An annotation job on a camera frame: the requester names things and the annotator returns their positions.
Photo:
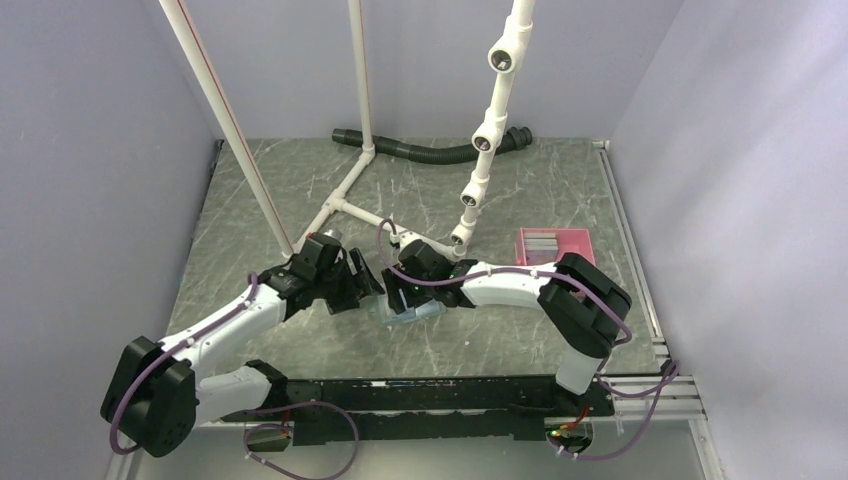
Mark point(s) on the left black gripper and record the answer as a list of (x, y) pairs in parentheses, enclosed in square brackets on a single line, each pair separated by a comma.
[(353, 291)]

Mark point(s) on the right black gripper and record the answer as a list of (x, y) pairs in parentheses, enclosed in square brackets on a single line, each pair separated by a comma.
[(394, 283)]

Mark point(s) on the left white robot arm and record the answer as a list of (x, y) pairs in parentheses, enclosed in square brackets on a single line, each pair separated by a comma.
[(161, 390)]

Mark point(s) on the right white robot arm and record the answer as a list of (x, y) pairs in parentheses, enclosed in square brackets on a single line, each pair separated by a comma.
[(586, 307)]

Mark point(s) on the grey card stack in tray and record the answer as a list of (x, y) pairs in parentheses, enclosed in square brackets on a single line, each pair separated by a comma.
[(540, 247)]

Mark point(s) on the pink plastic card tray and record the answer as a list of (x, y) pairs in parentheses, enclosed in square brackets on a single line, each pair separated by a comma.
[(570, 241)]

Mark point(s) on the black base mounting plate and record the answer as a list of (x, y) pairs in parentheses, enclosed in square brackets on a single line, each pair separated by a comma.
[(521, 407)]

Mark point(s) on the white PVC pipe frame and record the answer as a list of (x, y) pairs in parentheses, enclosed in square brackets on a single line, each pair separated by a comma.
[(505, 58)]

